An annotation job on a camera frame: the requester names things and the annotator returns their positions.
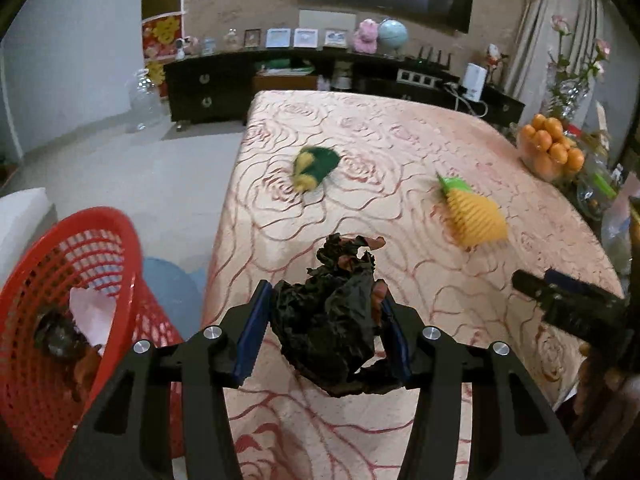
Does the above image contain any person's hand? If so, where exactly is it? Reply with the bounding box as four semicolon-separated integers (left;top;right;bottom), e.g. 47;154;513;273
574;342;639;438

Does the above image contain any blue round stool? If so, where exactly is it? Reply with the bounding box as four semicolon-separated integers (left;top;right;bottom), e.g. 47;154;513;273
143;258;206;340

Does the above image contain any rose pattern tablecloth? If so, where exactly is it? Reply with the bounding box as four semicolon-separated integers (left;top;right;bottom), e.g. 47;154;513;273
203;91;620;479

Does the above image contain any bowl of oranges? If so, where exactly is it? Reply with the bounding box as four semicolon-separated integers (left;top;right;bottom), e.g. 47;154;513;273
516;114;586;183

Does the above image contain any red plastic mesh basket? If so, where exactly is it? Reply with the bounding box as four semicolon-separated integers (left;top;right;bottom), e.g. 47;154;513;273
1;207;182;478

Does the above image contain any flower vase with roses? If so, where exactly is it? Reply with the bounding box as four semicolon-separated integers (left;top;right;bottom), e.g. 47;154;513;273
542;14;611;126

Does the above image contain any white sofa cushion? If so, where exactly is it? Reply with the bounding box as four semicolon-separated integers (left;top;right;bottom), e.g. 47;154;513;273
0;188;58;287

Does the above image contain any white router box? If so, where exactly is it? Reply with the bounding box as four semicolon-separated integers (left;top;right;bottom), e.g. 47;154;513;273
461;63;487;102

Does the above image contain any beige curtain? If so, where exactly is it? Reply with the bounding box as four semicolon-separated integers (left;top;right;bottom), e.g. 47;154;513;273
503;0;604;103

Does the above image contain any green yellow plush toy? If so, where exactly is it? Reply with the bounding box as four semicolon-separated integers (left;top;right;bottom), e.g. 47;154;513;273
292;146;341;193

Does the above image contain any light blue globe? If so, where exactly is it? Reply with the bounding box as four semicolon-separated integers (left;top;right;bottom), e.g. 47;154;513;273
378;18;409;51

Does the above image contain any black tv cabinet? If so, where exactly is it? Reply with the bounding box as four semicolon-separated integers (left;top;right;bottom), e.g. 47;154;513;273
164;48;524;128

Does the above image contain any pink plush pig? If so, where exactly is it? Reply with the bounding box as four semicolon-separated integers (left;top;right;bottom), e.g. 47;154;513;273
352;18;378;54

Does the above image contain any framed picture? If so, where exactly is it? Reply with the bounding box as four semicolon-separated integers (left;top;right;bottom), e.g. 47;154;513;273
323;28;348;49
293;28;319;49
265;28;291;49

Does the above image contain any red yellow wall decoration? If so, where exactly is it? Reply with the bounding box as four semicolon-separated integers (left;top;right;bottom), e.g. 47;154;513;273
141;11;183;99

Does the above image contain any small dark photo frame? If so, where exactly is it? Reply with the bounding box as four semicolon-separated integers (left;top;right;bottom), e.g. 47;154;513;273
243;28;262;49

